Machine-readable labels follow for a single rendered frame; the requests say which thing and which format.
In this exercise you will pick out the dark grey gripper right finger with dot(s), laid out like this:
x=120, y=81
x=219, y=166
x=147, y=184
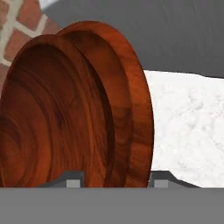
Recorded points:
x=159, y=176

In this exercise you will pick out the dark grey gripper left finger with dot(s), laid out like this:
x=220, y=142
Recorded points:
x=73, y=176

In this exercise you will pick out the small brown wooden bowl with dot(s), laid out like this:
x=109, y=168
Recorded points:
x=49, y=116

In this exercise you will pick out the large brown wooden bowl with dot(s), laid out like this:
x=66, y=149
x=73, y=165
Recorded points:
x=131, y=96

